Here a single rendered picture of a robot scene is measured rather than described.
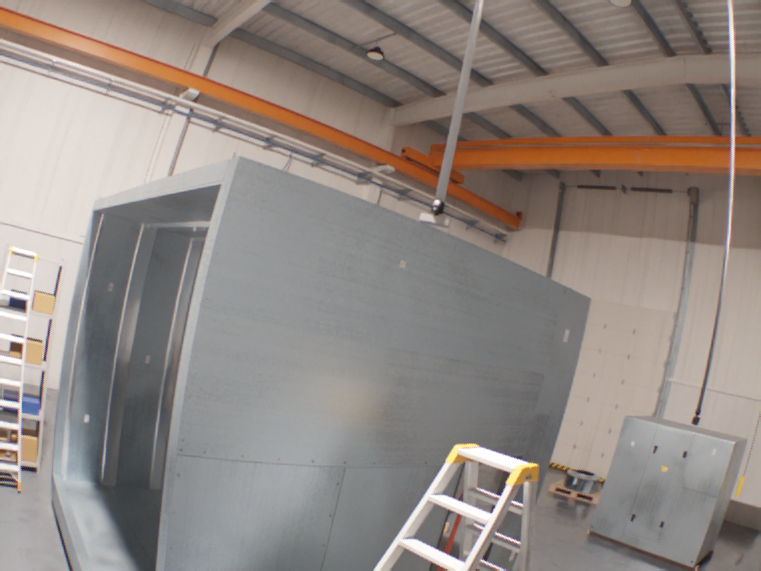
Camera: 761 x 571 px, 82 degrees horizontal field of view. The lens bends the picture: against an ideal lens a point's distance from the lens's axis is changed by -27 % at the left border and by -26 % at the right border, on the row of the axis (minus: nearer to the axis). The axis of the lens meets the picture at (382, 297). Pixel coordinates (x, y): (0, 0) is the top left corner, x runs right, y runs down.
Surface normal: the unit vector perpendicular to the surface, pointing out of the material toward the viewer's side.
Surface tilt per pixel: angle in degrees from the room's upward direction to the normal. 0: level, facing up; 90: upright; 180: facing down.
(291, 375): 90
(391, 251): 90
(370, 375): 90
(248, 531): 90
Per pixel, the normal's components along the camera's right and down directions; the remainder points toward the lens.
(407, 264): 0.63, 0.12
